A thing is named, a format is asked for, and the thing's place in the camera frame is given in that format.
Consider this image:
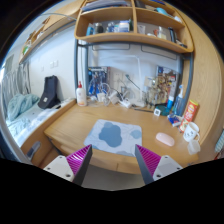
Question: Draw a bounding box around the red yellow chips can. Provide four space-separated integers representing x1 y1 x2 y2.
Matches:
179 100 198 132

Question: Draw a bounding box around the pink computer mouse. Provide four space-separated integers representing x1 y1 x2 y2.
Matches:
156 132 175 147

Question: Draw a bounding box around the black backpack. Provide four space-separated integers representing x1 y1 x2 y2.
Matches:
38 75 60 109

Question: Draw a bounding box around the grey blue mouse pad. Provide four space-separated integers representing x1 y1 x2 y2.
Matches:
84 119 142 157

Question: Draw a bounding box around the blue spray bottle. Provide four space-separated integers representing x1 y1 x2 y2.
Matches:
173 84 183 116

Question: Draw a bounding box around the colourful figure box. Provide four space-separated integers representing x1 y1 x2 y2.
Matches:
156 66 179 104

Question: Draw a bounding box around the wooden wall shelf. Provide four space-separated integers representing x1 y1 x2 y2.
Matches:
74 0 194 53

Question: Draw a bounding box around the small clear plastic cup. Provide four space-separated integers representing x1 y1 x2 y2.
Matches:
187 140 201 155

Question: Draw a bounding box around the teal blanket on bed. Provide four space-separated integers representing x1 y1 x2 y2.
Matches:
7 94 39 121

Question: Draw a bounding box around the white mug with face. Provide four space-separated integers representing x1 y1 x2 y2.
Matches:
183 122 200 142

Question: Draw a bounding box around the blue robot model box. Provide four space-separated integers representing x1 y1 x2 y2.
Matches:
88 66 110 96

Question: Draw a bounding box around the white lotion pump bottle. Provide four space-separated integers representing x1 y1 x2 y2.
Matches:
76 82 87 106

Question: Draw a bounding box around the white power strip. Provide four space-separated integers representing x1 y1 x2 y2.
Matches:
119 99 132 109

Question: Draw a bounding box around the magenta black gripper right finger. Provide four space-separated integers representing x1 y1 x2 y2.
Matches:
135 145 161 184

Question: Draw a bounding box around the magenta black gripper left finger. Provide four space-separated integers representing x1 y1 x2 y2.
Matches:
66 145 92 186

